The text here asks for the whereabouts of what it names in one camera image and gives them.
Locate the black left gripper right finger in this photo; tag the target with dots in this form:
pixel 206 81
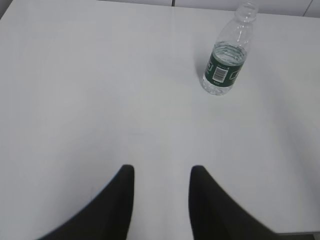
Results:
pixel 214 215

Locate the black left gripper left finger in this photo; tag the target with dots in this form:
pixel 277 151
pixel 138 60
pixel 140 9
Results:
pixel 107 216

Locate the clear green-label water bottle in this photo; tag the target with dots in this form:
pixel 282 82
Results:
pixel 230 50

